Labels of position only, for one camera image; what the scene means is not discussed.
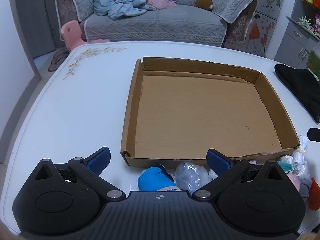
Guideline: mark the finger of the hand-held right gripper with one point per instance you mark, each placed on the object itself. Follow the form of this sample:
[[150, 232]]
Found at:
[[314, 134]]

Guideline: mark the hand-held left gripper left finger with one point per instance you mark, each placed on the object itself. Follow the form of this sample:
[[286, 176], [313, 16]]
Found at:
[[98, 160]]

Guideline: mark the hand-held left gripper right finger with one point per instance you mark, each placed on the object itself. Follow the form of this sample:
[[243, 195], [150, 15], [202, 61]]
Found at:
[[220, 162]]

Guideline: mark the white plastic bundle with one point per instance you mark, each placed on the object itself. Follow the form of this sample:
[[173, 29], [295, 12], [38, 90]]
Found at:
[[213, 174]]

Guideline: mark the white striped cloth bundle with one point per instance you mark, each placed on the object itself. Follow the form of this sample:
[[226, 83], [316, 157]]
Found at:
[[297, 155]]

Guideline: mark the clear plastic bag bundle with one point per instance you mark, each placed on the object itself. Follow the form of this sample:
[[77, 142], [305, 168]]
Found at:
[[191, 177]]

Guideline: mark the white bundle green fuzzy band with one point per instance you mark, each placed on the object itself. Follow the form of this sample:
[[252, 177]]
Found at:
[[283, 166]]

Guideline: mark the shallow cardboard box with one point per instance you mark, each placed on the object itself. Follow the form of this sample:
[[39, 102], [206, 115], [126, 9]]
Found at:
[[200, 110]]

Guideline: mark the grey cloth bundle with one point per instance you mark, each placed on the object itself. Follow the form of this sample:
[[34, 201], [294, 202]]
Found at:
[[305, 190]]

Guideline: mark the blue sock roll pink band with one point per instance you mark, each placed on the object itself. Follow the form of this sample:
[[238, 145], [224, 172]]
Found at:
[[155, 177]]

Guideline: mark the orange cloth bundle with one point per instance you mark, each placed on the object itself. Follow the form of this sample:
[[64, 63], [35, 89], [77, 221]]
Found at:
[[315, 195]]

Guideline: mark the black knitted cloth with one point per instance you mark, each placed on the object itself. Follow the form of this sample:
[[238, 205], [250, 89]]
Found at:
[[300, 90]]

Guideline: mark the grey drawer cabinet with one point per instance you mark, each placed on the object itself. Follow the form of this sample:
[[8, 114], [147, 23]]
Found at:
[[297, 42]]

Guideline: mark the pink floor mat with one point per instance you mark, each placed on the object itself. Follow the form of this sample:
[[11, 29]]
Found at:
[[58, 60]]

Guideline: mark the colourful shelf packets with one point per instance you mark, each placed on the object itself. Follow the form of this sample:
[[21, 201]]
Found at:
[[317, 25]]

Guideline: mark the green plant ornament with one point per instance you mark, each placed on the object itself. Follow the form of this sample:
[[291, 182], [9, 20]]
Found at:
[[304, 21]]

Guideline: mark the pink plastic child chair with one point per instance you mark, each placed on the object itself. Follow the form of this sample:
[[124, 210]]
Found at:
[[72, 30]]

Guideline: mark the white cabinet floral stickers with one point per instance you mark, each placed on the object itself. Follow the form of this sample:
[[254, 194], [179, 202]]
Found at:
[[265, 5]]

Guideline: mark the grey sofa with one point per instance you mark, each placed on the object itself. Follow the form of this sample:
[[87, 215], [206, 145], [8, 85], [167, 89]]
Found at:
[[155, 27]]

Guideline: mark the grey door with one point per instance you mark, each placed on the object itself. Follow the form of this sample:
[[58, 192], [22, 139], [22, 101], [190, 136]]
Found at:
[[30, 17]]

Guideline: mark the brown plush toy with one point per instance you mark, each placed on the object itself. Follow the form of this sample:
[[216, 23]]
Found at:
[[203, 3]]

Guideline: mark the light blue pink blanket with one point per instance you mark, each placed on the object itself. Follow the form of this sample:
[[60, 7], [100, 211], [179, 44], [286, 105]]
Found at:
[[125, 0]]

